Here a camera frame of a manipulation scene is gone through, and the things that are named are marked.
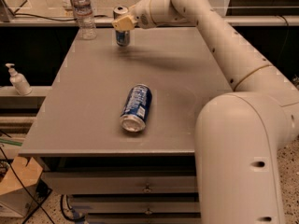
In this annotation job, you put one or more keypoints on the grey drawer cabinet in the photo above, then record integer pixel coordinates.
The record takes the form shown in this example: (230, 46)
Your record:
(77, 129)

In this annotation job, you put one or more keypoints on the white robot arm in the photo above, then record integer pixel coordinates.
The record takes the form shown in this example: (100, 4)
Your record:
(237, 134)

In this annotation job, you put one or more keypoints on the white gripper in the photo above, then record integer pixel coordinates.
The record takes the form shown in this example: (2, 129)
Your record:
(142, 15)

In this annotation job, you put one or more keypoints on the grey drawer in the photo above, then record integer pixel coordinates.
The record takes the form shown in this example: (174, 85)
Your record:
(136, 204)
(144, 219)
(120, 182)

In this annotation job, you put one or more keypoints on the silver blue redbull can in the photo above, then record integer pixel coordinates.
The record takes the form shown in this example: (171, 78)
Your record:
(122, 38)

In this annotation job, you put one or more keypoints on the grey bottom drawer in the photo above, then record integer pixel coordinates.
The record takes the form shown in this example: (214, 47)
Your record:
(144, 219)

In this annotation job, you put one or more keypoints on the blue pepsi can lying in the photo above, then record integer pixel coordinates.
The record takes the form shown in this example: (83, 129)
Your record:
(136, 109)

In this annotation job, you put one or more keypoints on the white pump dispenser bottle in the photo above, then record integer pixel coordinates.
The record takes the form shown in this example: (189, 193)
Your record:
(18, 80)

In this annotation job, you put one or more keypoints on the clear plastic water bottle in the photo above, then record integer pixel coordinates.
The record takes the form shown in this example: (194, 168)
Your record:
(83, 12)

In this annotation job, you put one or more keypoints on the cardboard box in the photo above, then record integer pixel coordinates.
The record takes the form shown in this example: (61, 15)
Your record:
(18, 188)

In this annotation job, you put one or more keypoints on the grey middle drawer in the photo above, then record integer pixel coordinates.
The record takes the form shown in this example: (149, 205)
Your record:
(136, 204)

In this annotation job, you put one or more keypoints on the grey top drawer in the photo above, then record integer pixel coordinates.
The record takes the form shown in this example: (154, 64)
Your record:
(120, 182)

